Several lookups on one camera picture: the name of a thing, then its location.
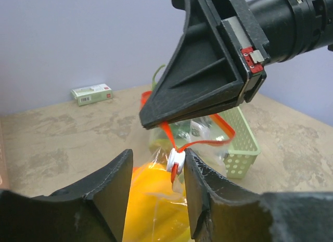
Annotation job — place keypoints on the orange bell pepper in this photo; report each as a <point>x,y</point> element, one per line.
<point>157,207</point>

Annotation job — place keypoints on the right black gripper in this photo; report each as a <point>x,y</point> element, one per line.
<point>288,28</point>

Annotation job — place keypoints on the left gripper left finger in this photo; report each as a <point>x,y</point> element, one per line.
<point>90,209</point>

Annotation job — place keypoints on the clear orange-zip bag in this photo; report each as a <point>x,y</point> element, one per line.
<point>165,152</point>

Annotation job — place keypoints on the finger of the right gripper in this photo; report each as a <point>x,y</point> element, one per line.
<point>217,65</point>

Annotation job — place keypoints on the green plastic basket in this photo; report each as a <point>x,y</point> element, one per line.
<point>235,157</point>

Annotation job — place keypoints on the green netted melon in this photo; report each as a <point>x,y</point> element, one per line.
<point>154,82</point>

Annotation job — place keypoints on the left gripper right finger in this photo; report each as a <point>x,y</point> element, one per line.
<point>220,210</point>

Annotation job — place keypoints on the small green white box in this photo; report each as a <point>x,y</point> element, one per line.
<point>92,94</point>

